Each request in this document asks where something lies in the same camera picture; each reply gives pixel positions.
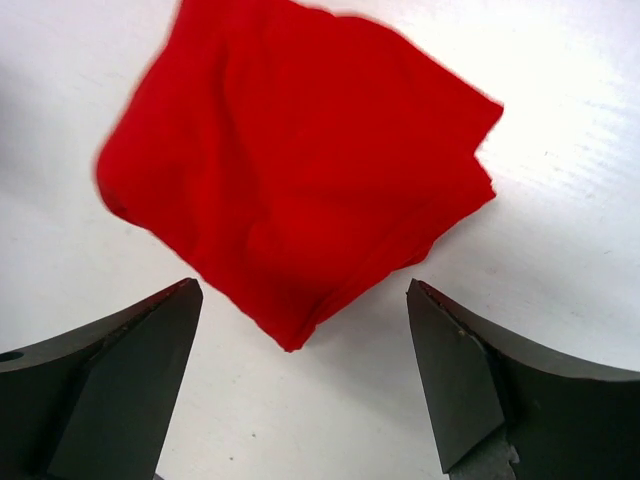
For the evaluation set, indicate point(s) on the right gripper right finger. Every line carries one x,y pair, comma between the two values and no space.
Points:
502,406

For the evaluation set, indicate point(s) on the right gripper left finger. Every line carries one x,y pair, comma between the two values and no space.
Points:
96,402

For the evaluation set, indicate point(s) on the red t shirt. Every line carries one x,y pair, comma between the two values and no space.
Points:
295,157

